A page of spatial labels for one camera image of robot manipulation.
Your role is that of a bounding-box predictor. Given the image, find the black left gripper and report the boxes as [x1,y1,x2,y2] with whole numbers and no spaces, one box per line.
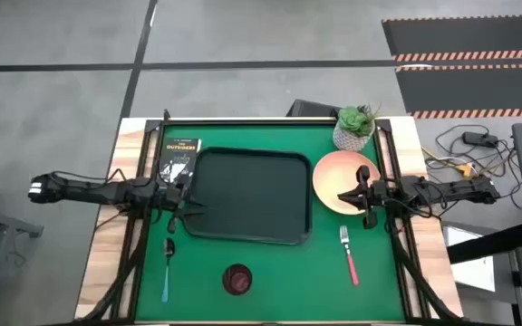
[151,173,207,235]

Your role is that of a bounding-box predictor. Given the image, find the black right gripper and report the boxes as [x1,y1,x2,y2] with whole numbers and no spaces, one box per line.
[336,164,403,231]

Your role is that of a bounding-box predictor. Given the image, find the dark green plastic tray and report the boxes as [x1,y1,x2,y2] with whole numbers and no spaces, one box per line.
[181,146,314,247]

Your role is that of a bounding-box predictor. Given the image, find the black hazard-striped floor mat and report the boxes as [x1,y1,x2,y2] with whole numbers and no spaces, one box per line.
[380,14,522,63]
[393,62,522,120]

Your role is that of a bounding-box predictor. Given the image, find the black metal bar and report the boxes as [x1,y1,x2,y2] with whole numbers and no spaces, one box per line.
[445,220,522,265]

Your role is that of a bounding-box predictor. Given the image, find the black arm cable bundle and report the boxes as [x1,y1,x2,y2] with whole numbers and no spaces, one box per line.
[385,210,459,325]
[79,210,151,325]

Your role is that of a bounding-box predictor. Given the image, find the dark red faceted cup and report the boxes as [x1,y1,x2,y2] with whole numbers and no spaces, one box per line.
[221,263,254,297]

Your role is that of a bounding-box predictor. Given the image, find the spoon with light blue handle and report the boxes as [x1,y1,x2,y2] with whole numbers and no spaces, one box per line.
[160,236,177,304]

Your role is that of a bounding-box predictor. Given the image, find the green plant in patterned pot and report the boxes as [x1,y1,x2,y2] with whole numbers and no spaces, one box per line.
[331,102,382,153]

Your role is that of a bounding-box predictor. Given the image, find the white box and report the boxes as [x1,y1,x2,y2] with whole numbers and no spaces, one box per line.
[440,223,498,294]

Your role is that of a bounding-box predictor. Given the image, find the peach round plate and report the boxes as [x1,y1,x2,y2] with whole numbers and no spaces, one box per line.
[312,149,382,216]

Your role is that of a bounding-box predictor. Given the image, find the black paperback book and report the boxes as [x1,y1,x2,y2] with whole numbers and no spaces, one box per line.
[157,137,203,187]

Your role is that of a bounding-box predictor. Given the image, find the black chair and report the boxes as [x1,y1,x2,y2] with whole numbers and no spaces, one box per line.
[285,98,343,120]

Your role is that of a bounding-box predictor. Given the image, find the black metal table frame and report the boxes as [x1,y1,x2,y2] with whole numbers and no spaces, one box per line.
[109,108,464,326]

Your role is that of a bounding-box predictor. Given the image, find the black power adapter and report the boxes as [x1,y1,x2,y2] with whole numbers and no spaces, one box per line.
[461,130,500,149]

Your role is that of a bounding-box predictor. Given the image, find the tangled black floor cables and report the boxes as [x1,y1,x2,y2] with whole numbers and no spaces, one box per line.
[420,123,522,212]

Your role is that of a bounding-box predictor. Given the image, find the fork with pink handle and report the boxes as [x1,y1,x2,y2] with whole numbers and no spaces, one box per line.
[338,225,361,288]

